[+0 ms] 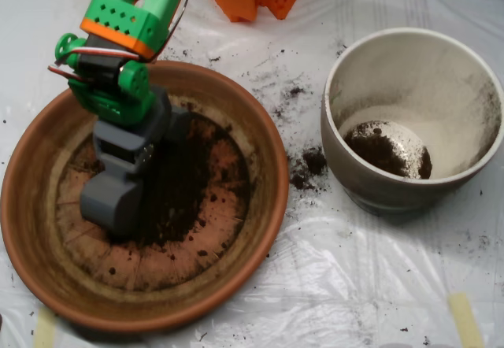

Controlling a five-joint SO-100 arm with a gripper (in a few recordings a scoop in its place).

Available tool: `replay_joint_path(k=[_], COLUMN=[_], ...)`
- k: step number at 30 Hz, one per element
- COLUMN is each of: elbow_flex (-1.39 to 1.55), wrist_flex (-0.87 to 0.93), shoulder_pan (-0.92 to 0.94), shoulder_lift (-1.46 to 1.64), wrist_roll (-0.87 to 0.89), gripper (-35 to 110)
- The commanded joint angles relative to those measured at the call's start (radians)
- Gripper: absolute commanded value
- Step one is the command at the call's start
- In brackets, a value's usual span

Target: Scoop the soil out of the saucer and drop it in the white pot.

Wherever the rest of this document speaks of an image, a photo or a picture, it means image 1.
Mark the beige masking tape strip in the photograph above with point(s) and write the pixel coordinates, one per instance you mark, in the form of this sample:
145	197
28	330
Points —
466	320
45	328

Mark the white ceramic plant pot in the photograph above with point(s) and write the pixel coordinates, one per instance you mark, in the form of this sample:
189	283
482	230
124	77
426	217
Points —
413	80

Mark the spilled soil patch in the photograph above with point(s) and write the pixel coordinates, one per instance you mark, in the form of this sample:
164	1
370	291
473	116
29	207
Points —
313	161

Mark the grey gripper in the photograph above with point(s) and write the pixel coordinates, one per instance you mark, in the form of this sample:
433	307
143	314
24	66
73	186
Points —
118	158

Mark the clear plastic cover sheet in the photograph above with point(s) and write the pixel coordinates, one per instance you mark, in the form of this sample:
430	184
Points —
354	265

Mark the terracotta clay saucer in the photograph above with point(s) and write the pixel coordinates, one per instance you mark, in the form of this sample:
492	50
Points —
35	206

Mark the dark soil heap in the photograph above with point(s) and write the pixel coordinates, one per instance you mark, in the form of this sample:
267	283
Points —
378	147

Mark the dark soil pile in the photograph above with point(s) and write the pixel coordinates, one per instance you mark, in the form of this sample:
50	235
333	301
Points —
177	190

